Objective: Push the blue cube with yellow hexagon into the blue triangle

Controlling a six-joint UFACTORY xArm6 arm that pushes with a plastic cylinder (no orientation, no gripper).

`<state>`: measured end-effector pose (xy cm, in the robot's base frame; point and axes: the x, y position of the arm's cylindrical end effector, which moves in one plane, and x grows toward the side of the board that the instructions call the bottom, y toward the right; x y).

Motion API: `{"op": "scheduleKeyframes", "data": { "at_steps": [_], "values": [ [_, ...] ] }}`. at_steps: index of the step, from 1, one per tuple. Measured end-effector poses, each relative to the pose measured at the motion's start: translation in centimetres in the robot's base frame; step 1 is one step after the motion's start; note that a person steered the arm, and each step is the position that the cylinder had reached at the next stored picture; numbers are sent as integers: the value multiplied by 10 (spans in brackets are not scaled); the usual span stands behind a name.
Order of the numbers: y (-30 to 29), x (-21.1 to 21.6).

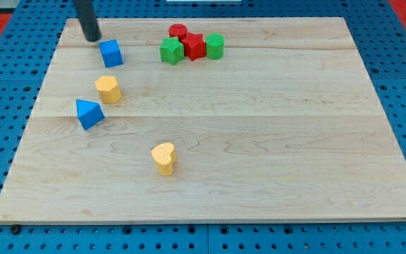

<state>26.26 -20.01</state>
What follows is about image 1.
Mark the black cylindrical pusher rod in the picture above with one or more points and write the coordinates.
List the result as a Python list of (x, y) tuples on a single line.
[(88, 20)]

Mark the blue cube block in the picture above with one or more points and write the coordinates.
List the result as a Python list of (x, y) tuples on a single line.
[(111, 53)]

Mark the yellow hexagon block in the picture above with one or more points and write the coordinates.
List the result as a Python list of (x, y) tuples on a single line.
[(108, 89)]

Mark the blue triangle block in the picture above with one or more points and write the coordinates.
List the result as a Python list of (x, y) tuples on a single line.
[(89, 113)]

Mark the red cylinder block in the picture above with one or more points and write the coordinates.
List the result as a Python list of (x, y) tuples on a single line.
[(178, 30)]

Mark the green star block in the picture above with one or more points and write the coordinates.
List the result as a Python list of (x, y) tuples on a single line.
[(171, 50)]

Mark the red star block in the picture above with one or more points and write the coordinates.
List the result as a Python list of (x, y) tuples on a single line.
[(194, 46)]

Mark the green cylinder block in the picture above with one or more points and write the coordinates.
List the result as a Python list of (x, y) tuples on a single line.
[(214, 46)]

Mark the yellow heart block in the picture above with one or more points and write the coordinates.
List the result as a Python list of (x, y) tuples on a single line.
[(164, 156)]

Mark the light wooden board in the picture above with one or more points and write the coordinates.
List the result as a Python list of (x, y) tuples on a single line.
[(285, 128)]

